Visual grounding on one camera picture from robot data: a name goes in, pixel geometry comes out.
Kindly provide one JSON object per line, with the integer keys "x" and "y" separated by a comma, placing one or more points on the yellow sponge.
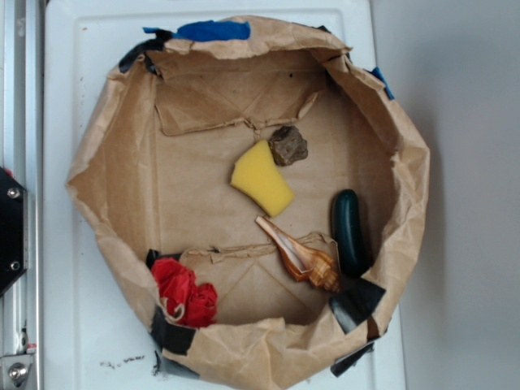
{"x": 256, "y": 175}

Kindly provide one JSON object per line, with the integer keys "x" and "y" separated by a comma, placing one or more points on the brown paper bag container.
{"x": 152, "y": 178}

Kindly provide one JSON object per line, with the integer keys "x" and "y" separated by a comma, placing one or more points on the dark green toy cucumber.
{"x": 346, "y": 230}

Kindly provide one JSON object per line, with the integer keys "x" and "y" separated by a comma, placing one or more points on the orange spiral seashell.
{"x": 302, "y": 262}

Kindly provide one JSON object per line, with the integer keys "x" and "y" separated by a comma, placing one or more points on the aluminium frame rail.
{"x": 22, "y": 66}

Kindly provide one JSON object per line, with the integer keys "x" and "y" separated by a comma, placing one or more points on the brown rock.
{"x": 288, "y": 146}

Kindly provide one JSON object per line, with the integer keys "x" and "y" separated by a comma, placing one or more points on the black mount plate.
{"x": 13, "y": 230}

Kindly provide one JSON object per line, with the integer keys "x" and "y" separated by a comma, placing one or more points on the red paper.
{"x": 186, "y": 302}

